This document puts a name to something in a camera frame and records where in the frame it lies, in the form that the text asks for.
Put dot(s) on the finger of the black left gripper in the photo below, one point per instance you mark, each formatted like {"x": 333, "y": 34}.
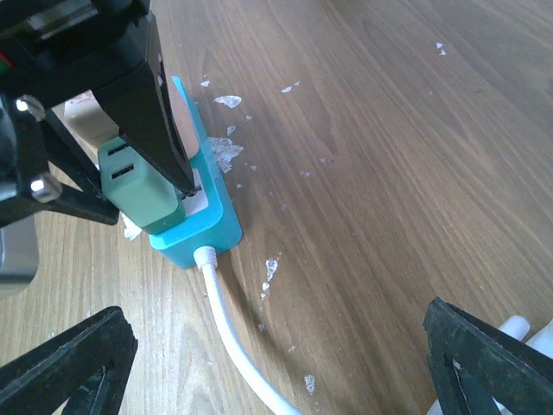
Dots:
{"x": 70, "y": 182}

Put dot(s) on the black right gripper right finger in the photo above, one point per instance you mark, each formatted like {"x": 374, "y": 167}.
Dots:
{"x": 479, "y": 369}

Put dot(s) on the pink cube adapter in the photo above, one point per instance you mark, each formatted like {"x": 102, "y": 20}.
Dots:
{"x": 155, "y": 119}

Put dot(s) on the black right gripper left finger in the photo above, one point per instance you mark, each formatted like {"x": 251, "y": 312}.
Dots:
{"x": 83, "y": 370}

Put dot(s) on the teal power strip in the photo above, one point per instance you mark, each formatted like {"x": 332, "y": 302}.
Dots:
{"x": 210, "y": 216}

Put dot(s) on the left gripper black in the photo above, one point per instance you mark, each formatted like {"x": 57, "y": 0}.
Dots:
{"x": 52, "y": 51}

